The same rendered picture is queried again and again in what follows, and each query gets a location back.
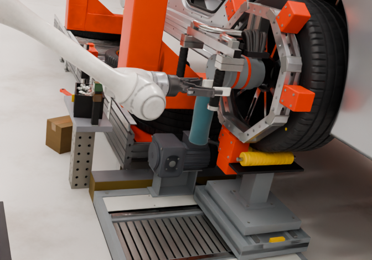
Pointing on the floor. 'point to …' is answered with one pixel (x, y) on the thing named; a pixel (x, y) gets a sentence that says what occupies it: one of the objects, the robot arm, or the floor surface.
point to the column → (81, 159)
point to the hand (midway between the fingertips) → (218, 87)
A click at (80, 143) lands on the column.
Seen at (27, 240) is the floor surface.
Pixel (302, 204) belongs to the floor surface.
